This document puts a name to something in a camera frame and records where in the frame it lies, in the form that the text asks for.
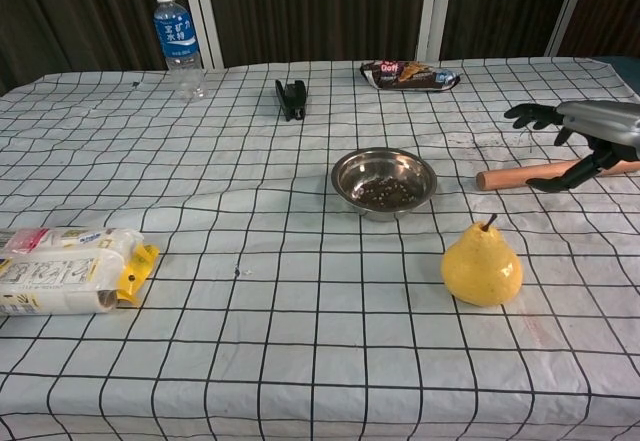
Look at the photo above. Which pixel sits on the round metal bowl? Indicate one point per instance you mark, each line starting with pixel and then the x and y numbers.
pixel 350 171

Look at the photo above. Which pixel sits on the white black-checked tablecloth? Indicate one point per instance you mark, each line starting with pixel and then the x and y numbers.
pixel 250 351

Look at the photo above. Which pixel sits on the yellow pear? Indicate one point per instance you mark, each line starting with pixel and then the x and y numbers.
pixel 482 266

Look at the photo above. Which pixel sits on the white frame post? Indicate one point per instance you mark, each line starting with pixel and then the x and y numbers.
pixel 567 11
pixel 432 11
pixel 202 11

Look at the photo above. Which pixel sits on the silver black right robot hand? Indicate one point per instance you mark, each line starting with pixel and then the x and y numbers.
pixel 605 121

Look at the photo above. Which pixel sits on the black binder clip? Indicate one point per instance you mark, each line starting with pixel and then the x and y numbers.
pixel 291 98

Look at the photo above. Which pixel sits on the clear blue-label water bottle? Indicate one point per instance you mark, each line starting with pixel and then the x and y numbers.
pixel 175 36

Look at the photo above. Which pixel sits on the white yellow tissue pack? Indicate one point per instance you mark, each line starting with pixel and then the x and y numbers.
pixel 60 276

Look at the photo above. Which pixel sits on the brown snack packet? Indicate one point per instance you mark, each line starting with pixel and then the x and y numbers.
pixel 405 77

